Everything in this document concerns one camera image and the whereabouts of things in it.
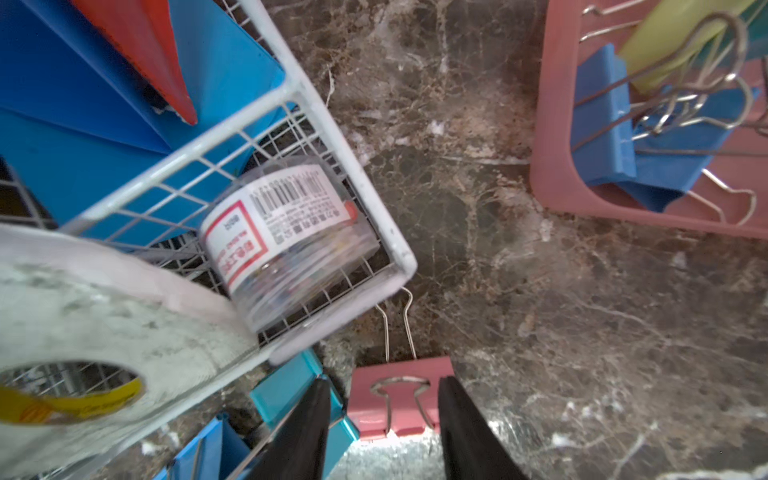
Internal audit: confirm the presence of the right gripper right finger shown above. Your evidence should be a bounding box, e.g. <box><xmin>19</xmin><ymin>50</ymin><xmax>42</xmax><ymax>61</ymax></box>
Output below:
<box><xmin>438</xmin><ymin>376</ymin><xmax>527</xmax><ymax>480</ymax></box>

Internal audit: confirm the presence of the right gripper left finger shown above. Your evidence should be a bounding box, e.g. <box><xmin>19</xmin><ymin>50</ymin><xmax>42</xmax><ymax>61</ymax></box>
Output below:
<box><xmin>247</xmin><ymin>378</ymin><xmax>331</xmax><ymax>479</ymax></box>

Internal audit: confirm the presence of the teal binder clip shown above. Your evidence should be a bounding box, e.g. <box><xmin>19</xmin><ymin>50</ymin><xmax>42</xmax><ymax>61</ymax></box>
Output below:
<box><xmin>250</xmin><ymin>349</ymin><xmax>360</xmax><ymax>479</ymax></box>

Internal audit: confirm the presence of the pink binder clip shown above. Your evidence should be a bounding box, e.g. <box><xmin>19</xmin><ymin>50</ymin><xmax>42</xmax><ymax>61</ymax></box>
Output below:
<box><xmin>346</xmin><ymin>287</ymin><xmax>455</xmax><ymax>441</ymax></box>

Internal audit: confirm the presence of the blue binder clip pair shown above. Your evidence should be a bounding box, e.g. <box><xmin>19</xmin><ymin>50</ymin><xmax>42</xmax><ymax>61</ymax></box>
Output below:
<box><xmin>570</xmin><ymin>44</ymin><xmax>758</xmax><ymax>225</ymax></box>

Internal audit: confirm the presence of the olive yellow binder clip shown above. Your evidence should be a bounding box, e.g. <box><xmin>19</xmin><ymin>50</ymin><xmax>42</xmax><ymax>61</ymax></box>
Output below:
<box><xmin>618</xmin><ymin>0</ymin><xmax>753</xmax><ymax>94</ymax></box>

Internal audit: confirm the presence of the pink storage box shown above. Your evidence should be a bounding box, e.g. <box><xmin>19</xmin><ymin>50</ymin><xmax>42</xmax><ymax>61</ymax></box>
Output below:
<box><xmin>530</xmin><ymin>1</ymin><xmax>767</xmax><ymax>239</ymax></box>

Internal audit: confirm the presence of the clear pin container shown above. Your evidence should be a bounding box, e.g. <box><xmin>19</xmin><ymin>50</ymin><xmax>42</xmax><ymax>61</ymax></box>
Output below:
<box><xmin>198</xmin><ymin>155</ymin><xmax>379</xmax><ymax>333</ymax></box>

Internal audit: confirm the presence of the large white tape roll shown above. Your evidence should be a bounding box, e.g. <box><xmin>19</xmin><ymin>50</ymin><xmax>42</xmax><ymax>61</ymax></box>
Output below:
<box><xmin>1</xmin><ymin>225</ymin><xmax>258</xmax><ymax>477</ymax></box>

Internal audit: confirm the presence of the blue file folder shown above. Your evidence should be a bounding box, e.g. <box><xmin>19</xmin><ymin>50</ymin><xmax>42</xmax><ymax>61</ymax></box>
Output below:
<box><xmin>1</xmin><ymin>1</ymin><xmax>285</xmax><ymax>224</ymax></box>

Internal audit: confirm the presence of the white wire desk basket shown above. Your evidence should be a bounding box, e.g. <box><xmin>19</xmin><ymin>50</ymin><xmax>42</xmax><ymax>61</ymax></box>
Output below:
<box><xmin>1</xmin><ymin>1</ymin><xmax>417</xmax><ymax>479</ymax></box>

